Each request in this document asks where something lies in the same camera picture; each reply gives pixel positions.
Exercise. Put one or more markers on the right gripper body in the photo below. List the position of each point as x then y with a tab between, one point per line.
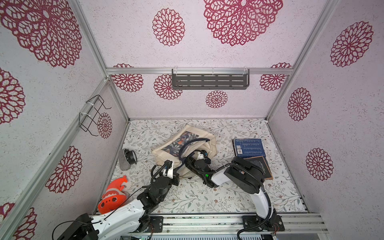
192	163

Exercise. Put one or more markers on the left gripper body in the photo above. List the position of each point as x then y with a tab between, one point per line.
174	181

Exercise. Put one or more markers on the cream canvas tote bag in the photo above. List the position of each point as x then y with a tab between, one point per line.
170	150

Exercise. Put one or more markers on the blue book with barcode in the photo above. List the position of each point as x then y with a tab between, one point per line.
248	148

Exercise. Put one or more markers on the black orange spine book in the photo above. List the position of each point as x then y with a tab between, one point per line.
261	162

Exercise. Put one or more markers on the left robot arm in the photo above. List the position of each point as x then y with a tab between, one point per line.
129	218

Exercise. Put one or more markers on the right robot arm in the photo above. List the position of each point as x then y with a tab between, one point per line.
247	176

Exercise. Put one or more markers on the red toy figure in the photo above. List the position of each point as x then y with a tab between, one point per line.
114	196

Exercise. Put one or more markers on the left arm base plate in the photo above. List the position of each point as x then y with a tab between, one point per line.
150	224

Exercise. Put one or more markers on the grey slotted wall shelf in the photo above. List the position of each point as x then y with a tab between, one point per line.
213	81

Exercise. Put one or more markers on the black wire wall rack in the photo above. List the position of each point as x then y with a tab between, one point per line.
89	118

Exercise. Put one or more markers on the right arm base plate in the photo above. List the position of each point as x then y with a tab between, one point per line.
255	223

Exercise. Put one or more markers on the aluminium rail frame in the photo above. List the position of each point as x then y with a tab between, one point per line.
230	224

